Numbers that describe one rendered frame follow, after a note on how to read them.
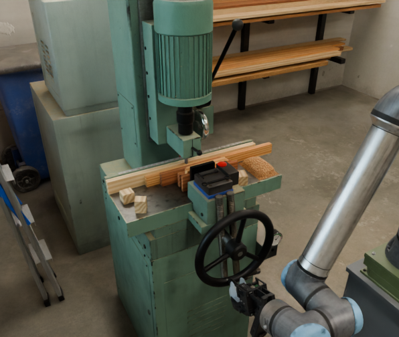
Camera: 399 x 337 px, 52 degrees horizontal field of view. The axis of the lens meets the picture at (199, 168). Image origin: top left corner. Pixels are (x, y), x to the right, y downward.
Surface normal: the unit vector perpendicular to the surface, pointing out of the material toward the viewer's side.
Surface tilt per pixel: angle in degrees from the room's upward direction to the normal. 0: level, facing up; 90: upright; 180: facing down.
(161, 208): 0
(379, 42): 90
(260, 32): 90
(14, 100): 94
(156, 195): 0
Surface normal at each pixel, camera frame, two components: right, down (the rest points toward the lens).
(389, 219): 0.00, -0.86
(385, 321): -0.87, 0.25
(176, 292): 0.47, 0.45
